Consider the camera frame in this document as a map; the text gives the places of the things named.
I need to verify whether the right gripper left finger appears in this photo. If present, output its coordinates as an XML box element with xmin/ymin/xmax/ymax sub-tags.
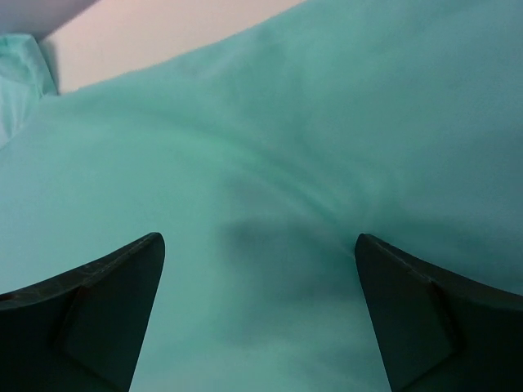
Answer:
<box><xmin>1</xmin><ymin>233</ymin><xmax>165</xmax><ymax>391</ymax></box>

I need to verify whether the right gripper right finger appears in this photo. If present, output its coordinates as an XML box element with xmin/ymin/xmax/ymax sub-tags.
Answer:
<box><xmin>355</xmin><ymin>234</ymin><xmax>522</xmax><ymax>391</ymax></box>

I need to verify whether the mint green t shirt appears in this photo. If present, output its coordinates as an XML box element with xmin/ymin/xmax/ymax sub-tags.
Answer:
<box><xmin>1</xmin><ymin>1</ymin><xmax>522</xmax><ymax>391</ymax></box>

